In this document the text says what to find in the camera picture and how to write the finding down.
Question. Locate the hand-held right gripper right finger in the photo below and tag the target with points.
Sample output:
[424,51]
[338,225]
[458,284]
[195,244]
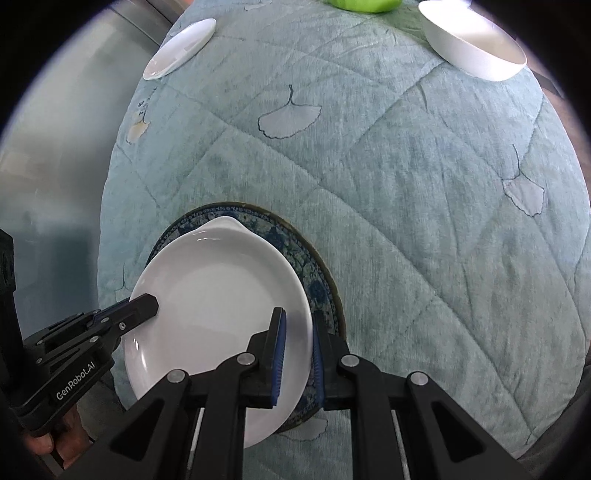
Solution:
[317,355]

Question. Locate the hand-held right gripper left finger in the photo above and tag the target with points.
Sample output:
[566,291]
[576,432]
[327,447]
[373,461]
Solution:
[278,355]

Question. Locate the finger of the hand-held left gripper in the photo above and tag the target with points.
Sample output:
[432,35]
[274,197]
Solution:
[136,311]

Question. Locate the blue patterned plate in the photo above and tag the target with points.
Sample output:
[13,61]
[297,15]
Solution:
[318,293]

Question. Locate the white plate with rim tab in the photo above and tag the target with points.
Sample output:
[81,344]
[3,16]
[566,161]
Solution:
[207,314]

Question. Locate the white bowl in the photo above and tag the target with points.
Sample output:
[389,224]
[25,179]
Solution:
[466,46]

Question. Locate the person's left hand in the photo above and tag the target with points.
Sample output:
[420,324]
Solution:
[64,438]

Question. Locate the teal quilted blanket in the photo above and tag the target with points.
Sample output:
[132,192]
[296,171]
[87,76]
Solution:
[378,184]

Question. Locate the small white dish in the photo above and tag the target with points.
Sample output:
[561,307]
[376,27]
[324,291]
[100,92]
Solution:
[180,46]

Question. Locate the green object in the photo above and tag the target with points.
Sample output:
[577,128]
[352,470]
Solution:
[364,4]

